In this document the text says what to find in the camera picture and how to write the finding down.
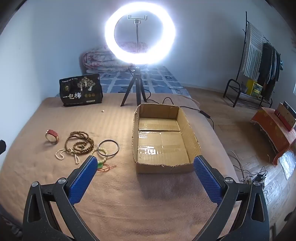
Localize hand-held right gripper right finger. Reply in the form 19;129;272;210
193;155;271;241

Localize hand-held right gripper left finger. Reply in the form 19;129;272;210
22;155;99;241

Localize red cord jade pendant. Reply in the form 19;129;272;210
97;163;117;172

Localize white pearl necklace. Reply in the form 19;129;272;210
55;148;80;165

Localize pale green bead bracelet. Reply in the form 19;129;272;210
90;148;109;168

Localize thin dark bangle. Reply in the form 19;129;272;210
97;139;120;157

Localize brown wooden bead necklace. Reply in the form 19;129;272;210
64;131;95;156

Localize red strap wristwatch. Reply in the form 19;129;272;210
45;129;60;144

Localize cardboard box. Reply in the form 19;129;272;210
132;103;201;174

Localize tan bed blanket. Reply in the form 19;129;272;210
0;94;241;241

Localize orange cloth covered table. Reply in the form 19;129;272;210
251;107;296;166

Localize black snack bag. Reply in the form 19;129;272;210
59;74;103;107

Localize flat cardboard package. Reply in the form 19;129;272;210
274;101;296;132

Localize yellow box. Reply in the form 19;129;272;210
245;79;263;99

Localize black clothes rack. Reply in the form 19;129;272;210
223;11;284;109

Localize black tripod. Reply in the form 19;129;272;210
120;66;148;107

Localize folded floral quilt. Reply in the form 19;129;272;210
80;42;148;73

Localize dark hanging clothes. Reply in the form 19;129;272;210
258;42;281;100

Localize striped towel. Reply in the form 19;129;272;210
242;23;264;79

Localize phone holder on gooseneck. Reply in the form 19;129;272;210
127;14;148;54

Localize tangled floor cables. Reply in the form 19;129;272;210
228;149;273;187

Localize black power cable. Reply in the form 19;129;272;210
148;97;215;130

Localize white ring light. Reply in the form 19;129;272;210
105;2;176;69

